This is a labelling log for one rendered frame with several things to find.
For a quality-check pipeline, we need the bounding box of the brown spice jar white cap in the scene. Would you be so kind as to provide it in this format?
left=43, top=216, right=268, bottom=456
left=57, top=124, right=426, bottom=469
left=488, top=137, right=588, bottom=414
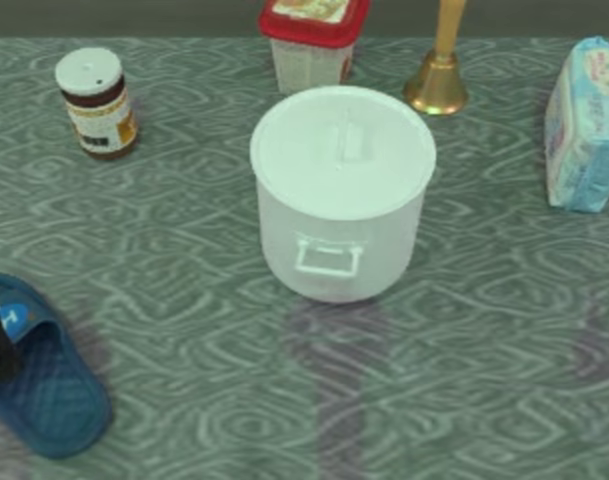
left=54, top=47, right=140, bottom=162

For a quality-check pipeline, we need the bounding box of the blue rubber slipper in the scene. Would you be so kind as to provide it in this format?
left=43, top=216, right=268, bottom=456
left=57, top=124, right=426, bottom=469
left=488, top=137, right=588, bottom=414
left=0, top=272, right=113, bottom=460

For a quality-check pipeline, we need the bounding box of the white lidded kitchen pot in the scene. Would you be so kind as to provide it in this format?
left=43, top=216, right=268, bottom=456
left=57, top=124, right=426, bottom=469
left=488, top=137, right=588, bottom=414
left=249, top=85, right=438, bottom=304

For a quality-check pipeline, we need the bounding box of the red lidded plastic container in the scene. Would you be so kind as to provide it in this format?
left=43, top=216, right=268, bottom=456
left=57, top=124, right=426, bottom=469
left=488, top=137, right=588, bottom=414
left=257, top=0, right=373, bottom=95

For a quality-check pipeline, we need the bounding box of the brass hand bell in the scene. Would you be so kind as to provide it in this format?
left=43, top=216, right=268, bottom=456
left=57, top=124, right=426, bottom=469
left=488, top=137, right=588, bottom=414
left=402, top=0, right=470, bottom=118

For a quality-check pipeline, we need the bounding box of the light blue tissue pack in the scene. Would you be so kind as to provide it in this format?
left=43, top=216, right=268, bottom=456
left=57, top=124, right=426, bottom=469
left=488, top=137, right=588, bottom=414
left=543, top=35, right=609, bottom=215

